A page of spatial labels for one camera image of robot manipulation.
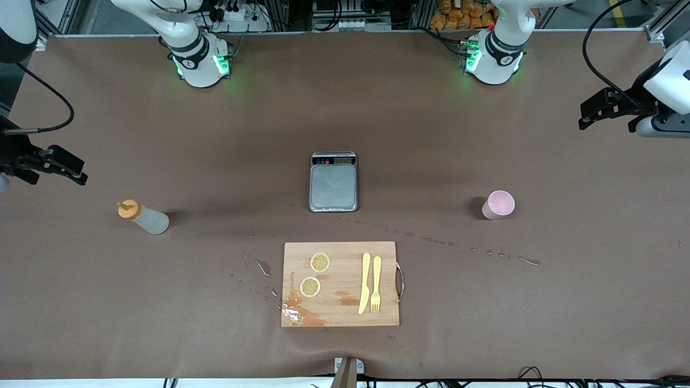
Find pink plastic cup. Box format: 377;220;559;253
481;190;516;220

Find yellow plastic fork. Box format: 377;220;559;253
370;255;382;314

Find white power strip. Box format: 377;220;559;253
208;0;270;33

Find grey digital kitchen scale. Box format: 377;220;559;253
309;151;358;213

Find squeeze bottle with orange cap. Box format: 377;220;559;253
118;199;170;235

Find metal table clamp bracket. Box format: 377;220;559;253
334;357;365;388

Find black cable bundle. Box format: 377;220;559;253
517;366;690;388

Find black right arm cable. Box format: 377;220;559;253
0;61;75;134

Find wooden cutting board metal handle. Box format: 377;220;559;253
280;241;405;328

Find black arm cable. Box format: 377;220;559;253
0;61;75;134
582;0;647;106

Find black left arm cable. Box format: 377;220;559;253
582;0;647;106

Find yellow plastic knife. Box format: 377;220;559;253
358;252;372;315

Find aluminium frame rail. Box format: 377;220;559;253
644;0;672;44
35;0;81;52

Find orange snack packets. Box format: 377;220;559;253
430;0;498;31

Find brown table mat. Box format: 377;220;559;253
0;30;690;380

